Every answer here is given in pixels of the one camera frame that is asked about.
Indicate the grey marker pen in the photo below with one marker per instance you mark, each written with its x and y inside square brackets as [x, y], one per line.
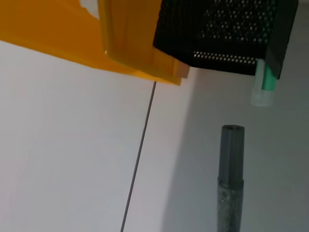
[230, 169]

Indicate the black mesh pen holder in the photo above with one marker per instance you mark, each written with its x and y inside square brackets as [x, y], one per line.
[217, 29]

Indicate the yellow plastic bin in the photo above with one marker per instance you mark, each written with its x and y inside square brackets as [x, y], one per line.
[72, 31]

